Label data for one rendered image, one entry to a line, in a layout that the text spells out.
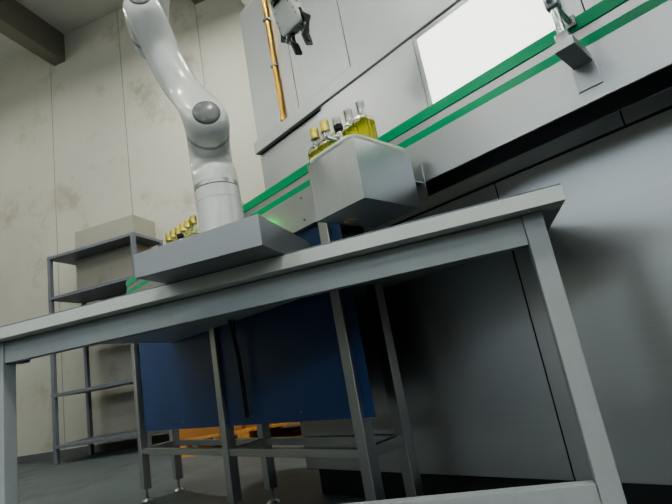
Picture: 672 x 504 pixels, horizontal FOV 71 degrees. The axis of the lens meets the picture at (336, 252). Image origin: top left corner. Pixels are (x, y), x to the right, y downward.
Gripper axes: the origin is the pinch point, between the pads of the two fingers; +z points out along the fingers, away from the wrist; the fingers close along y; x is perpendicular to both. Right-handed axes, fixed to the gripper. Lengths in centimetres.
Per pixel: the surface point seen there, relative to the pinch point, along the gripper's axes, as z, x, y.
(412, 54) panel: 17.0, -23.7, -22.4
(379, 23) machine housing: -2.8, -34.0, -10.7
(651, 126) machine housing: 69, -8, -76
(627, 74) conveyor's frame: 57, 10, -78
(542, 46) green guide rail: 42, 3, -65
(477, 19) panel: 20, -23, -46
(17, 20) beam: -357, -148, 502
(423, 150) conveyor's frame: 50, 8, -29
